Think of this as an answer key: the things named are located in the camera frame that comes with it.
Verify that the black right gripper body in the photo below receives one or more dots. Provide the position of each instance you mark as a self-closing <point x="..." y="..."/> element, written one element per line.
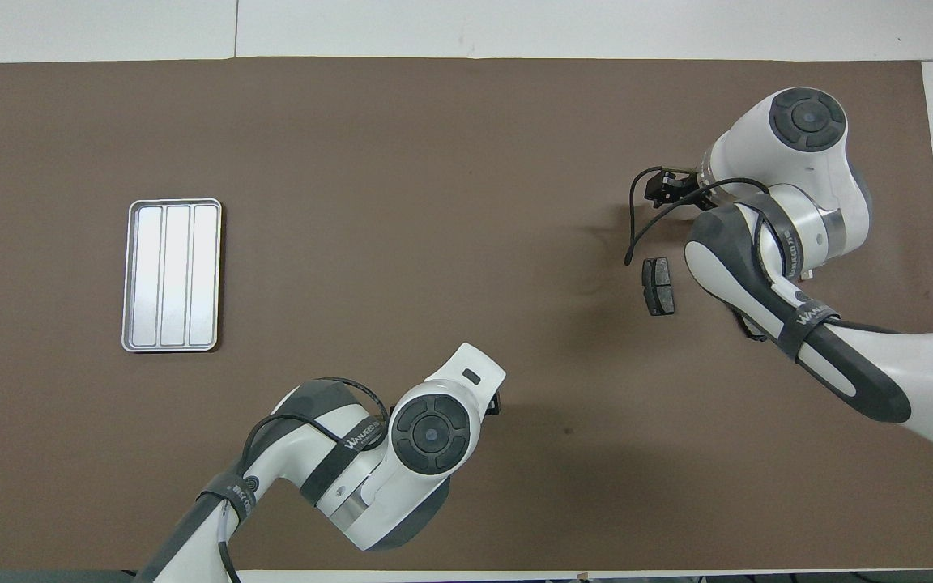
<point x="689" y="185"/>

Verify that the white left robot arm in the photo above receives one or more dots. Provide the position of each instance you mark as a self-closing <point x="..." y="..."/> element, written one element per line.
<point x="426" y="429"/>

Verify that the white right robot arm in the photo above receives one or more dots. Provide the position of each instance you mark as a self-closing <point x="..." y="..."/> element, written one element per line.
<point x="831" y="186"/>

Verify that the silver metal tray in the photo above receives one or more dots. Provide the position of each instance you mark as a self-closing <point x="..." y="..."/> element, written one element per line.
<point x="175" y="275"/>

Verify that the rectangular dark brake pad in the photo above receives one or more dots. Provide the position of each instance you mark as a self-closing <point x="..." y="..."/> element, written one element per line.
<point x="660" y="287"/>

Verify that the elongated dark brake pad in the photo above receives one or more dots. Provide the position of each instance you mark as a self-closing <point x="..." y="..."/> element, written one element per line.
<point x="756" y="332"/>

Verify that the brown table mat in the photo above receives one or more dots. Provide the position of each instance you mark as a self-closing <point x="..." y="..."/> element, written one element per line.
<point x="434" y="202"/>

